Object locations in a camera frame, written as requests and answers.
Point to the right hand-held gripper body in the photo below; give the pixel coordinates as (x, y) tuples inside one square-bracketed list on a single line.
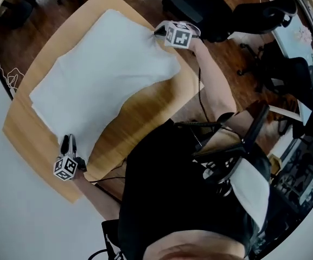
[(179, 35)]

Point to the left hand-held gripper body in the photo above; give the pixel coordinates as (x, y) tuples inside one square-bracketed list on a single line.
[(66, 169)]

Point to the white pillowcase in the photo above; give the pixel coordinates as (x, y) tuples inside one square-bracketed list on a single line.
[(104, 72)]

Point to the person's right forearm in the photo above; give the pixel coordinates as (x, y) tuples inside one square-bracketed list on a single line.
[(216, 91)]

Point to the person's left forearm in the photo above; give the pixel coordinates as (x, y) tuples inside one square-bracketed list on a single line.
[(99, 199)]

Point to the black office chair with headrest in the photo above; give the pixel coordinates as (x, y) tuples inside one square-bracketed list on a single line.
[(194, 7)]

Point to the person's black shirt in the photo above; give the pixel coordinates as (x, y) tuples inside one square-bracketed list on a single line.
[(167, 188)]

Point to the black mesh office chair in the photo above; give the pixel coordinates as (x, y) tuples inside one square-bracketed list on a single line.
[(297, 74)]

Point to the pink flower ornament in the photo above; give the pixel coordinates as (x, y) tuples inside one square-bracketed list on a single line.
[(305, 34)]

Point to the black fabric chair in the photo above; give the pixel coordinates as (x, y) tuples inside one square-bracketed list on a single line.
[(20, 12)]

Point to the person's head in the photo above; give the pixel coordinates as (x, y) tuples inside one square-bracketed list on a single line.
[(199, 249)]

